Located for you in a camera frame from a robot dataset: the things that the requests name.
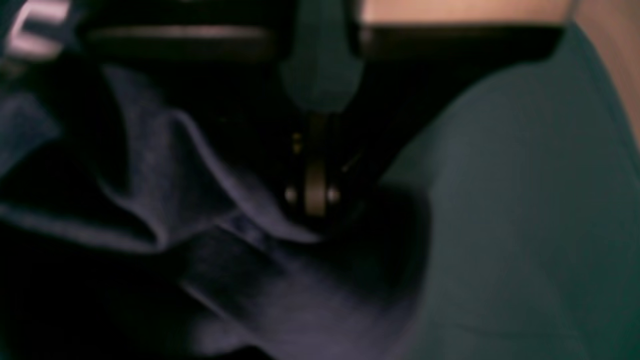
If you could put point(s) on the teal table cloth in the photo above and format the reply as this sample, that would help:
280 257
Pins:
534 182

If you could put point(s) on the blue-grey T-shirt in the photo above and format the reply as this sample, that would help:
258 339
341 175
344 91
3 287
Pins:
131 231

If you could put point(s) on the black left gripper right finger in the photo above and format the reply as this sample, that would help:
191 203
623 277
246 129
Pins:
418 56

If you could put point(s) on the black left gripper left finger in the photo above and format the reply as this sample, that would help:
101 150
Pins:
220 59

